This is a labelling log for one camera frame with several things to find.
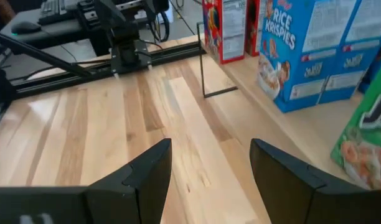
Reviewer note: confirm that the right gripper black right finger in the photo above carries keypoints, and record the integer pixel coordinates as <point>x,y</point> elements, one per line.
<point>302,199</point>

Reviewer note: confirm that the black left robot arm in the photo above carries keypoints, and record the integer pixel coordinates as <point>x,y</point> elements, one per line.
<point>115,18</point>

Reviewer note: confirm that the wooden shelf black metal frame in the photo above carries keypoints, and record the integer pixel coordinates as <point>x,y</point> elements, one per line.
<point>302,127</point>

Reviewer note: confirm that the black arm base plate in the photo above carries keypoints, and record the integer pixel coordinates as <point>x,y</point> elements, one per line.
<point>129,60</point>

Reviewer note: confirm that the black computer mouse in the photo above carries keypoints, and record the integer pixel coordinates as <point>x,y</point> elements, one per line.
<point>25,27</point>

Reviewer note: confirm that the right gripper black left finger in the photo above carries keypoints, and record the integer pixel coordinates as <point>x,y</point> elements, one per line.
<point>115,202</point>

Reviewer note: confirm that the grey side table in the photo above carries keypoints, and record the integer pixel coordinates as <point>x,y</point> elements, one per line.
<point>53,32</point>

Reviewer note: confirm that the red Froot Loops cereal box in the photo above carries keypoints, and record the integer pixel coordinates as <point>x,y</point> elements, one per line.
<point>228,28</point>
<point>252,25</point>

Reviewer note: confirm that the black keyboard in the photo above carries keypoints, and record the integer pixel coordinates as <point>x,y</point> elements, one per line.
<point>58,11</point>

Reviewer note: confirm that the green Apple Jacks cereal box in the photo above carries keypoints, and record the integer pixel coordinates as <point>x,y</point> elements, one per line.
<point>365,143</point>

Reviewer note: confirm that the blue Rice Krispies cereal box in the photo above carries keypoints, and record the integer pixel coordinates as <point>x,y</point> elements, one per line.
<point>290,56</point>
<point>375,65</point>
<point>355,46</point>

